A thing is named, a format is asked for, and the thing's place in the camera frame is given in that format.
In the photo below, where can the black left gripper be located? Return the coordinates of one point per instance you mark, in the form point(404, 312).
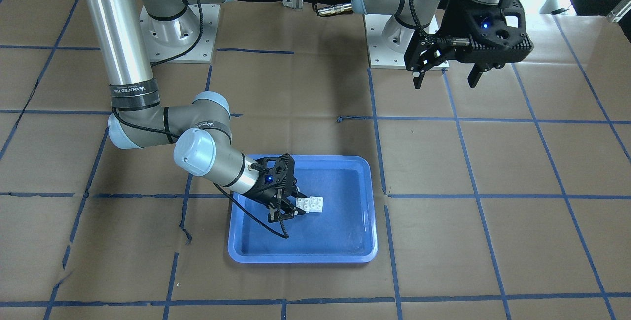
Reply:
point(454, 22)

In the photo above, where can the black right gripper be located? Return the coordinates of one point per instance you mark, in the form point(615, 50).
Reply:
point(262, 193)

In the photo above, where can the white square building block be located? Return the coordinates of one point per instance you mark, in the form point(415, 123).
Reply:
point(304, 203)

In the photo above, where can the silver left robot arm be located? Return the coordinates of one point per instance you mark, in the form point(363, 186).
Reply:
point(413, 14)

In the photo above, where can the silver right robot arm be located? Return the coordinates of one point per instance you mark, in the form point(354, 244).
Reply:
point(200, 131)

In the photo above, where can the blue plastic tray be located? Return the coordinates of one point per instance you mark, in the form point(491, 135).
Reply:
point(345, 230)

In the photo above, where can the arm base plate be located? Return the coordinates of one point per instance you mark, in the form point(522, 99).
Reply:
point(164, 39)
point(387, 41)

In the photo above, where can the metal cable connector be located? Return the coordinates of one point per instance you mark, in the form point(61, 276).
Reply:
point(332, 10)

